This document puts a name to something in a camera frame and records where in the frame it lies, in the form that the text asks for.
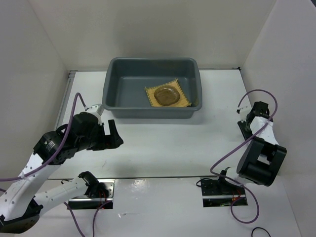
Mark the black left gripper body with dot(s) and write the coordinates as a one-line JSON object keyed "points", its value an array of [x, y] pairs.
{"points": [[98, 133]]}

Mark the clear glass plate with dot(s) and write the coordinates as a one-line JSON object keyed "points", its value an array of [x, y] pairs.
{"points": [[166, 96], [170, 91]]}

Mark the yellow bamboo placemat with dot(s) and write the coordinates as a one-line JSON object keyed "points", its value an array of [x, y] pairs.
{"points": [[167, 95]]}

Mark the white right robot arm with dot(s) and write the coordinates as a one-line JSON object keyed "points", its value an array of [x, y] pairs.
{"points": [[263, 157]]}

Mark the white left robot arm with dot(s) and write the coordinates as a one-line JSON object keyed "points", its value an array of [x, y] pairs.
{"points": [[21, 205]]}

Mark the grey plastic bin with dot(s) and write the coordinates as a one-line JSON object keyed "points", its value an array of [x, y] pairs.
{"points": [[126, 81]]}

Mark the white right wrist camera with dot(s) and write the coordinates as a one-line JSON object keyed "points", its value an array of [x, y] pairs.
{"points": [[243, 111]]}

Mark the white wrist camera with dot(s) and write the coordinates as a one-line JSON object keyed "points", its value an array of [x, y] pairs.
{"points": [[95, 110], [243, 111]]}

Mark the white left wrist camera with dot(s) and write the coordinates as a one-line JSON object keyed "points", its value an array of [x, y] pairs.
{"points": [[95, 110]]}

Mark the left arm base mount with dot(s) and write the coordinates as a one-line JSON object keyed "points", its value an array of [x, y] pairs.
{"points": [[100, 197]]}

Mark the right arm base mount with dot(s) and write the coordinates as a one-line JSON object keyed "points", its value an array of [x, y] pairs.
{"points": [[221, 193]]}

